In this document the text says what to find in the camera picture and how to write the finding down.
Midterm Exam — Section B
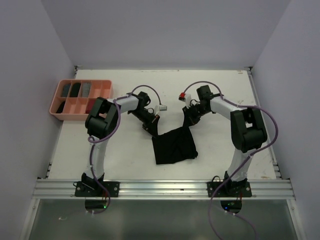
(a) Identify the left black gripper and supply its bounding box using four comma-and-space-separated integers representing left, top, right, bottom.
129, 109, 160, 139

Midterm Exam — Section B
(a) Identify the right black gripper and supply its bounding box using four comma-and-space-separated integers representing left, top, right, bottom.
182, 102, 210, 127

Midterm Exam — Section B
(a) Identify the grey striped underwear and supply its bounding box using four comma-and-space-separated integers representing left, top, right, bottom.
60, 83, 71, 98
81, 82, 92, 98

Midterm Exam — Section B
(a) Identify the pink divided organizer tray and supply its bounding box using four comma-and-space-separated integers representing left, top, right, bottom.
49, 79, 113, 121

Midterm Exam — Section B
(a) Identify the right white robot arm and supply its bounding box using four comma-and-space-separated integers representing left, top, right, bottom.
178, 85, 268, 197

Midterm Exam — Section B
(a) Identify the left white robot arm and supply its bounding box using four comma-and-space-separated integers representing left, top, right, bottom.
81, 92, 160, 197

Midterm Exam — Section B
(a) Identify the dark red rolled underwear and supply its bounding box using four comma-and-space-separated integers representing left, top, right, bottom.
85, 99, 96, 114

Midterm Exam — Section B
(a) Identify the grey striped rolled underwear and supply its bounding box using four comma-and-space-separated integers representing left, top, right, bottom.
60, 83, 71, 98

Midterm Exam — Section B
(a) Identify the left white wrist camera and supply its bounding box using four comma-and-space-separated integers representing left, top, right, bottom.
154, 104, 168, 115

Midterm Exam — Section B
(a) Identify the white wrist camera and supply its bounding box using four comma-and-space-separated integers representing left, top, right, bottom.
154, 104, 168, 115
178, 92, 192, 103

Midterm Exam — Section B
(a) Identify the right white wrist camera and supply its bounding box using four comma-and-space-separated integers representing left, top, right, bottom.
178, 92, 192, 103

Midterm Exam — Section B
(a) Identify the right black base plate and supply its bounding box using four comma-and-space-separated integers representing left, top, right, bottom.
206, 178, 253, 198

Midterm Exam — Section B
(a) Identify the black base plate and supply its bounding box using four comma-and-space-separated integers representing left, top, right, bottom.
206, 178, 253, 198
73, 181, 120, 198

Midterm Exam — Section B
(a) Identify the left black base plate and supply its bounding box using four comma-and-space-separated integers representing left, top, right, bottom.
73, 181, 120, 198

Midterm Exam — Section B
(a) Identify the aluminium mounting rail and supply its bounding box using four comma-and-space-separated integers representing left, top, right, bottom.
32, 179, 295, 200

